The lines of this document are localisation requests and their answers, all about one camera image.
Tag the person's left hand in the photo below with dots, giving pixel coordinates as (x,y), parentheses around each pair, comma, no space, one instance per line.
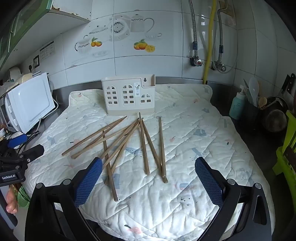
(12,204)

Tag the black wall socket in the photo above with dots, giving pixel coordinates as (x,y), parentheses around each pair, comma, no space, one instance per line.
(36,61)

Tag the green wall cabinet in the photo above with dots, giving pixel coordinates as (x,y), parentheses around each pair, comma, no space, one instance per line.
(20,25)

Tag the wooden spoon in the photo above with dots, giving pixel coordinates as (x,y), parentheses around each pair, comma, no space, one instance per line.
(262,102)

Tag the metal angle valve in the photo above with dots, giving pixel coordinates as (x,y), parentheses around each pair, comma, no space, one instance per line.
(196,62)
(219,66)

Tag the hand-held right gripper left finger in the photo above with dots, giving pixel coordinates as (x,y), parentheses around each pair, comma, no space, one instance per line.
(89,180)

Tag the white wall label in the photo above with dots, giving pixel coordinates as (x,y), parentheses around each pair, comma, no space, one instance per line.
(47,51)

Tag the white microwave oven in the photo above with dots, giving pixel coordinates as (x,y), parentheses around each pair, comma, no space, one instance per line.
(30,102)

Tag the teal soap bottle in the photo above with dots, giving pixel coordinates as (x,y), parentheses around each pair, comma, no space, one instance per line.
(236,106)

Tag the green plastic basket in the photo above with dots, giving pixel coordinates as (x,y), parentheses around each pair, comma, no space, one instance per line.
(286,148)

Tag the white plastic utensil holder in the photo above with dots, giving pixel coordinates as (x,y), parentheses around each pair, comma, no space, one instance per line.
(120,99)

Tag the yellow gas pipe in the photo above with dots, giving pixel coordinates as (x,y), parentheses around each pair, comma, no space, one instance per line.
(209,46)

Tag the bunch of wooden chopsticks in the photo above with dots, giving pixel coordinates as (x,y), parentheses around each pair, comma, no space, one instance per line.
(162,150)

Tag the printed quilted mat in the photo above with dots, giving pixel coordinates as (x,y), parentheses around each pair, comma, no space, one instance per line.
(196,143)

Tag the black utensil container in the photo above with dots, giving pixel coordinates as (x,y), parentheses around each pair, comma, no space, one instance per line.
(252,115)

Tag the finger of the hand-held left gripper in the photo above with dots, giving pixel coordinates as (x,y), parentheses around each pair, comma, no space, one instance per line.
(17,141)
(34,151)

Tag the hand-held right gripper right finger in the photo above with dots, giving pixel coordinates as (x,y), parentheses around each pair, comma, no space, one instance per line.
(208,183)

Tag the black cooking pot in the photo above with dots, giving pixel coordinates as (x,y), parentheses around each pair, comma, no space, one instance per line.
(275,118)

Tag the green cloth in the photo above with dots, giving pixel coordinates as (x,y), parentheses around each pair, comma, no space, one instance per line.
(23,197)

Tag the white rice paddle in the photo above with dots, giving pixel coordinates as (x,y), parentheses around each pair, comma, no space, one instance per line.
(253,89)

